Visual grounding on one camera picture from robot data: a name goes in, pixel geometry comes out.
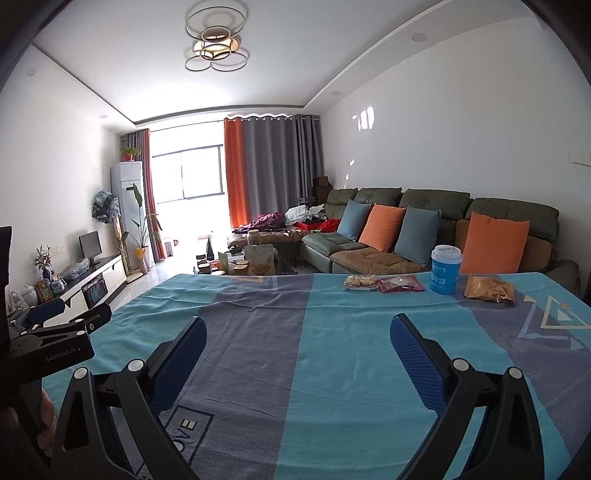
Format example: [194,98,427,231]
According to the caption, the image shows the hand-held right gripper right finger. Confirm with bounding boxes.
[389,313,546,480]

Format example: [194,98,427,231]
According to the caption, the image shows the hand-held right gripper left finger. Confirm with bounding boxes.
[48,316,208,480]

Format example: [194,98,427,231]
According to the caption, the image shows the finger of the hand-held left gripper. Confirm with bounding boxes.
[9,302,113,344]
[28,299,66,329]

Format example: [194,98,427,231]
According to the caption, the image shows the person's left hand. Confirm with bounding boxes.
[0,385,59,444]

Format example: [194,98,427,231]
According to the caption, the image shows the white black media cabinet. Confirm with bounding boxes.
[7,255,128,324]

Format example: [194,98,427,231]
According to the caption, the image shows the vase with flowers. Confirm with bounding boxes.
[34,246,54,280]

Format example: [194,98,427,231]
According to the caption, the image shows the black monitor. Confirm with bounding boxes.
[78,231,103,267]

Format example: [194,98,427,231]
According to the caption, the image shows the maroon snack packet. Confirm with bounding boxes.
[376,275,426,293]

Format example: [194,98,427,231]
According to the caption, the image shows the blue can white lid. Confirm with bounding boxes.
[430,244,462,295]

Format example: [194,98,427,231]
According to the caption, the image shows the beige snack packet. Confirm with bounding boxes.
[344,274,380,292]

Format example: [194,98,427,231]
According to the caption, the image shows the golden brown snack packet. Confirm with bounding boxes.
[464,275,516,306]

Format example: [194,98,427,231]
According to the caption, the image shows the tall potted leafy plant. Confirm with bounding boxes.
[122,184,163,273]

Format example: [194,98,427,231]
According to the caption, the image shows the cluttered dark coffee table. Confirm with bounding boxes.
[191,240,301,278]

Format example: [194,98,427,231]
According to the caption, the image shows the blue patterned hanging cloth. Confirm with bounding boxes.
[91,190,122,225]

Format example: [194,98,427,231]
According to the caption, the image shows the brown sofa seat pad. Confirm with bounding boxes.
[332,247,428,273]

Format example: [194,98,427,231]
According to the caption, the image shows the teal and grey printed blanket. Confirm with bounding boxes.
[39,271,591,480]

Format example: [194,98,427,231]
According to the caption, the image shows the blue cushion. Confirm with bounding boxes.
[394,206,442,267]
[337,199,373,241]

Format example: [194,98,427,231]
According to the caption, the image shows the brown paper bag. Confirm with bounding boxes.
[244,244,278,277]

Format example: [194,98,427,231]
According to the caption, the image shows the white standing air conditioner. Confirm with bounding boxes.
[111,161,147,273]

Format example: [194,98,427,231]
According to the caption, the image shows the orange and grey curtain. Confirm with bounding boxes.
[127,129,167,260]

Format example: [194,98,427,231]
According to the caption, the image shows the orange cushion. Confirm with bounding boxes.
[359,203,407,252]
[459,211,531,276]

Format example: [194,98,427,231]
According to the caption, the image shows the dark red clothes pile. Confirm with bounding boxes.
[233,211,290,234]

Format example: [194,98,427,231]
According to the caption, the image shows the green sectional sofa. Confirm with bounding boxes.
[300,187,581,296]

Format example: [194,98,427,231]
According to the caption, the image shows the large balcony window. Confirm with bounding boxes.
[150,145,230,204]

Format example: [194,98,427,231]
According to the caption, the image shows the white clothes pile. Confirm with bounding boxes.
[284,205,324,227]

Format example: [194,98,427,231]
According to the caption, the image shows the ring shaped ceiling lamp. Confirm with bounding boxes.
[185,0,250,73]

